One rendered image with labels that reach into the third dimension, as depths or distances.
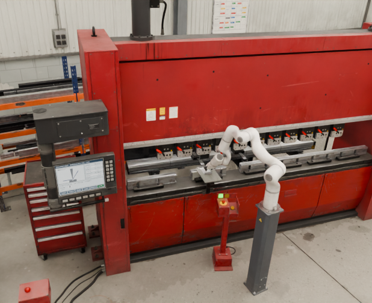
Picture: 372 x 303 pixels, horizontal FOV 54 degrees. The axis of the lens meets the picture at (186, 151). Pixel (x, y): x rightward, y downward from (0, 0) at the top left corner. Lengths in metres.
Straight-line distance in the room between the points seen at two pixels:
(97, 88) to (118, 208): 1.18
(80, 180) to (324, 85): 2.58
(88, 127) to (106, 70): 0.48
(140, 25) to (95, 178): 1.28
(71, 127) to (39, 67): 4.53
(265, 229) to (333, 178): 1.51
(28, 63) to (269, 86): 4.64
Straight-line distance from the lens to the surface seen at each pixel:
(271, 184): 3.12
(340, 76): 4.16
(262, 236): 3.44
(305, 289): 4.14
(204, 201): 3.88
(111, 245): 3.78
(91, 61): 2.89
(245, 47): 3.43
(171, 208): 3.80
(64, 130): 2.69
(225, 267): 4.13
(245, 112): 3.67
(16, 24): 6.98
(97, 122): 2.71
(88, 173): 2.86
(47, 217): 3.93
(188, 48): 3.22
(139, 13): 3.15
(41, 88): 4.78
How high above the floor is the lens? 2.96
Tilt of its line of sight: 29 degrees down
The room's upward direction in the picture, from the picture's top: 2 degrees clockwise
